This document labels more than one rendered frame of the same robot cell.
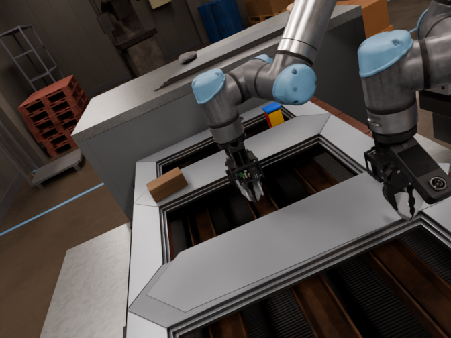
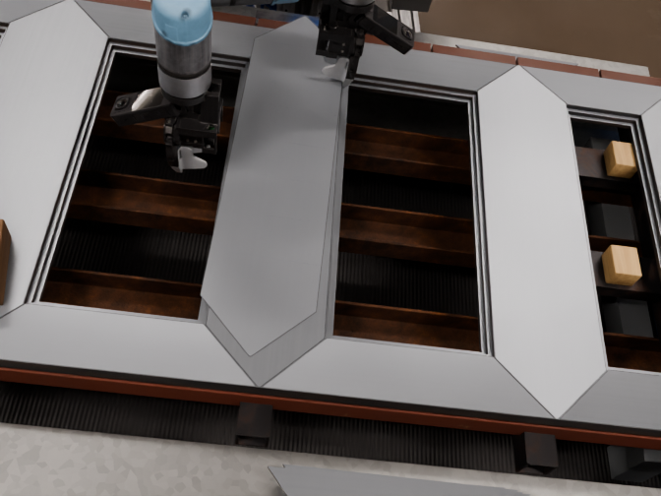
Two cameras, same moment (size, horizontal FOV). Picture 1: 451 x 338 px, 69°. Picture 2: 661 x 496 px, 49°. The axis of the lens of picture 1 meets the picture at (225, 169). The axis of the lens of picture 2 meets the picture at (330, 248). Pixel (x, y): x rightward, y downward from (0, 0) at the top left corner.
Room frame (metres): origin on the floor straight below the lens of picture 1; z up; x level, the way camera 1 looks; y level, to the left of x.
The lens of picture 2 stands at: (0.55, 0.71, 1.85)
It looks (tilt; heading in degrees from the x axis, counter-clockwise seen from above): 57 degrees down; 262
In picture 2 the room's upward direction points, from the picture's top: 15 degrees clockwise
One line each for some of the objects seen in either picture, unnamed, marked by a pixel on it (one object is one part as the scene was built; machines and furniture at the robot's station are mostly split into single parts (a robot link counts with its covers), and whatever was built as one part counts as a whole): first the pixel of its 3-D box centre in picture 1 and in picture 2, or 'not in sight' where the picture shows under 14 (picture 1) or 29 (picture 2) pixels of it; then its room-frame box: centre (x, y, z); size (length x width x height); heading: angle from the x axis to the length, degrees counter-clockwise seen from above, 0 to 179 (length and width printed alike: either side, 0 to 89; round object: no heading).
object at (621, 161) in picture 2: not in sight; (621, 159); (-0.11, -0.25, 0.79); 0.06 x 0.05 x 0.04; 91
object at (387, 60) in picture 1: (388, 71); not in sight; (0.47, -0.30, 1.15); 0.09 x 0.08 x 0.11; 59
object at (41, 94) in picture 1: (62, 113); not in sight; (5.55, 2.03, 0.42); 1.17 x 0.80 x 0.83; 6
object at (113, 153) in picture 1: (256, 173); not in sight; (1.38, -0.13, 0.51); 1.30 x 0.04 x 1.01; 91
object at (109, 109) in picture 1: (206, 62); not in sight; (1.66, -0.13, 1.03); 1.30 x 0.60 x 0.04; 91
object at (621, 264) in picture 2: not in sight; (621, 265); (-0.07, 0.00, 0.79); 0.06 x 0.05 x 0.04; 91
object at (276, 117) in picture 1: (279, 131); not in sight; (1.16, -0.26, 0.78); 0.05 x 0.05 x 0.19; 1
